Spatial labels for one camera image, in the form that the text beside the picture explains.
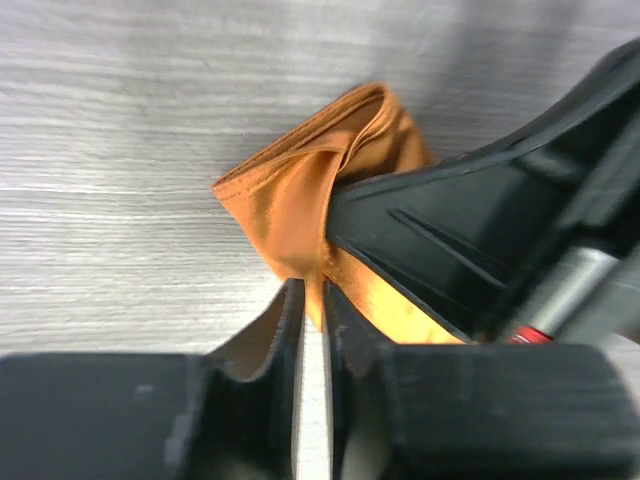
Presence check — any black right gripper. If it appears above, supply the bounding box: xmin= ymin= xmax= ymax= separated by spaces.
xmin=326 ymin=40 xmax=639 ymax=343

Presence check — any orange satin napkin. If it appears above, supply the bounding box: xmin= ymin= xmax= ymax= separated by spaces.
xmin=212 ymin=83 xmax=465 ymax=344

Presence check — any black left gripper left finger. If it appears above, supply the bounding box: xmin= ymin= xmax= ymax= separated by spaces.
xmin=1 ymin=279 xmax=305 ymax=479

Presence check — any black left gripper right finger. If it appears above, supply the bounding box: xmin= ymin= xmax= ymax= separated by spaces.
xmin=324 ymin=283 xmax=639 ymax=480

